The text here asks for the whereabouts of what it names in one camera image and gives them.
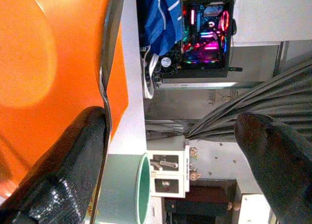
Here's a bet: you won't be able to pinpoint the orange plate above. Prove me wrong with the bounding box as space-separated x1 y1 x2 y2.
0 0 129 203

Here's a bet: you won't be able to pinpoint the teal cup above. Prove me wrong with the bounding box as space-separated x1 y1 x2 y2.
102 152 152 224

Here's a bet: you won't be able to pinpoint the dark wooden furniture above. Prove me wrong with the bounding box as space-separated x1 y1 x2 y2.
164 180 242 224

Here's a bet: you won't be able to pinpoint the white box tool picture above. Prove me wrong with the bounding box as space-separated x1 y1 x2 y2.
149 148 190 176

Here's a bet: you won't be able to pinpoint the black computer case coloured lights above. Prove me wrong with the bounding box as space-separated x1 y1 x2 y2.
162 0 235 79

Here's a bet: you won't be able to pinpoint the blue cloth white stripes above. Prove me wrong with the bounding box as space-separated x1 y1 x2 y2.
136 0 184 57

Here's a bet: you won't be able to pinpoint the grey cabinet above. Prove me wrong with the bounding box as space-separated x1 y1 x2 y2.
233 41 290 82

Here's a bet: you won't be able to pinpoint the white cable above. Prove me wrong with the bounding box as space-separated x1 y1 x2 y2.
141 45 159 99

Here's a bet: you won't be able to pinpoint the silver metal spoon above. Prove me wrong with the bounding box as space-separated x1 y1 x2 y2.
89 0 127 224

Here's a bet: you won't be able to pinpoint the grey curtain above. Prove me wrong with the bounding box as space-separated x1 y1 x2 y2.
146 60 312 143

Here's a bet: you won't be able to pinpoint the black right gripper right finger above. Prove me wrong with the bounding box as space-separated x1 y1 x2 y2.
234 112 312 224

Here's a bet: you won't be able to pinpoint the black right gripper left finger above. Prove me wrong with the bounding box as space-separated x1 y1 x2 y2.
0 106 109 224

